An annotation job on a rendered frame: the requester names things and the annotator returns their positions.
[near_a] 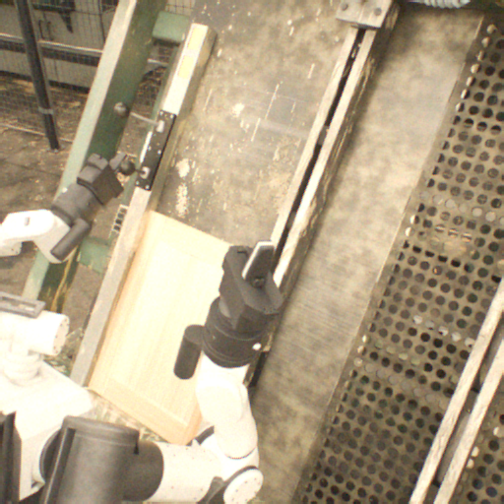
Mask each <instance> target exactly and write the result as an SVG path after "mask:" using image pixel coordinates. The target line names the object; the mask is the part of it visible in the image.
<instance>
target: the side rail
mask: <svg viewBox="0 0 504 504"><path fill-rule="evenodd" d="M167 3H168V0H120V1H119V4H118V8H117V11H116V14H114V17H113V21H112V24H111V27H110V30H109V33H108V37H107V40H106V43H105V47H104V49H103V53H102V56H101V59H100V62H99V65H98V69H97V72H96V75H94V76H95V78H94V80H93V84H92V87H91V90H90V93H89V96H88V99H87V103H86V106H85V109H84V112H83V115H82V119H81V122H80V125H79V128H78V131H77V135H75V138H74V141H73V144H72V147H71V150H70V154H69V156H68V159H67V162H66V165H65V168H64V172H63V175H62V178H61V181H60V184H59V188H57V191H56V194H55V197H54V199H55V198H56V197H58V196H59V195H60V194H61V193H62V192H63V191H62V190H63V189H64V188H67V187H68V185H69V184H70V183H71V182H73V183H77V184H78V183H79V181H78V179H77V176H78V175H79V174H80V173H81V172H82V171H83V170H84V169H85V167H86V166H87V165H86V160H87V159H88V158H89V157H91V156H92V155H93V154H96V155H99V156H101V157H102V158H104V159H105V160H107V161H108V162H110V161H112V160H113V159H114V158H115V157H116V154H117V151H118V147H119V144H120V141H121V138H122V135H123V131H125V128H126V125H127V122H128V119H129V117H128V118H127V119H119V118H117V117H116V116H115V113H114V107H115V105H116V104H118V103H120V102H123V103H127V104H128V105H129V106H130V108H131V109H132V107H133V104H134V101H135V98H136V94H137V91H138V88H139V86H140V83H141V79H142V76H143V73H145V70H146V67H147V63H148V60H149V58H150V55H151V52H152V49H153V45H154V42H155V40H154V39H153V37H152V34H153V30H154V27H155V24H156V21H157V18H158V12H159V11H160V10H164V11H165V9H166V6H167ZM81 243H82V242H81ZM81 243H80V244H79V245H78V246H77V247H76V248H75V251H74V253H72V255H71V256H70V258H69V259H68V260H67V261H65V262H62V263H51V262H49V261H48V260H47V258H46V256H45V255H44V253H43V252H42V251H40V250H39V248H38V247H37V250H36V253H35V256H34V260H33V263H32V266H31V271H30V275H29V278H28V280H27V281H26V284H25V287H24V290H23V294H22V297H24V298H29V299H33V300H37V301H41V302H45V303H46V305H45V308H44V310H42V311H47V312H51V313H55V314H60V315H62V312H63V308H64V305H65V303H66V300H67V297H68V294H69V290H70V287H71V284H72V282H73V281H74V278H75V275H76V272H77V269H78V266H79V263H78V262H77V261H76V259H77V255H78V252H79V249H80V246H81Z"/></svg>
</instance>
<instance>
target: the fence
mask: <svg viewBox="0 0 504 504"><path fill-rule="evenodd" d="M194 28H197V29H202V30H204V32H203V34H202V37H201V40H200V43H199V47H198V50H193V49H189V48H188V44H189V41H190V38H191V35H192V33H193V29H194ZM216 36H217V33H216V32H214V31H213V30H212V29H210V28H209V27H207V26H203V25H198V24H192V26H191V29H190V32H189V34H188V37H187V40H186V43H185V46H184V50H183V53H182V56H181V59H180V61H179V65H177V68H176V71H175V74H174V77H173V81H172V84H171V87H170V89H169V92H168V95H167V99H166V102H165V105H164V108H163V109H164V110H167V111H170V113H173V114H175V115H177V118H175V121H174V124H173V127H172V130H171V133H170V136H169V139H168V142H167V145H166V149H165V151H164V154H163V157H162V160H161V163H160V167H159V170H158V173H157V174H156V177H155V180H154V184H153V187H152V190H151V192H149V191H146V190H143V189H141V188H138V187H136V189H135V192H134V195H133V197H132V200H131V204H130V207H129V210H128V213H127V216H126V219H125V222H124V224H123V227H122V230H120V233H119V236H118V240H117V243H116V246H115V249H114V251H113V254H112V257H111V261H110V264H109V267H108V270H107V273H106V277H104V279H103V282H102V285H101V288H100V291H99V295H98V298H97V301H96V304H95V306H94V312H93V315H92V318H91V321H89V324H88V326H87V330H86V332H85V335H84V338H83V341H82V344H81V348H80V351H79V354H78V357H77V359H75V363H74V366H73V369H72V372H71V375H70V380H71V381H73V382H74V383H75V384H77V385H79V386H81V387H82V388H83V387H89V384H90V381H91V377H92V374H94V371H95V367H96V363H97V360H98V357H99V354H100V351H101V349H102V345H103V342H104V339H105V336H106V335H107V333H108V329H109V327H110V324H111V321H112V318H113V315H114V311H115V308H116V306H117V303H118V300H119V297H120V293H121V290H123V288H124V285H125V283H126V280H127V276H128V273H129V270H130V268H131V265H132V262H133V259H134V255H135V252H136V249H137V247H138V244H140V241H141V237H142V234H143V231H144V228H145V226H146V223H147V219H148V216H149V213H150V211H154V210H155V208H156V207H157V206H158V200H159V197H160V194H161V191H162V188H163V186H164V182H165V179H166V176H167V174H168V171H169V169H170V166H171V162H172V159H173V156H174V153H176V150H177V148H178V144H179V141H180V138H181V135H182V132H183V128H184V126H185V123H186V120H187V117H188V114H189V110H190V108H191V105H192V102H193V99H195V96H196V92H197V89H198V88H199V85H200V82H201V78H202V75H203V72H204V69H205V67H206V64H207V60H208V57H209V54H210V51H211V49H212V45H214V42H215V39H216ZM185 56H188V57H192V58H193V61H192V65H191V68H190V71H189V74H188V77H187V78H184V77H181V76H179V72H180V69H181V66H182V62H183V59H184V57H185Z"/></svg>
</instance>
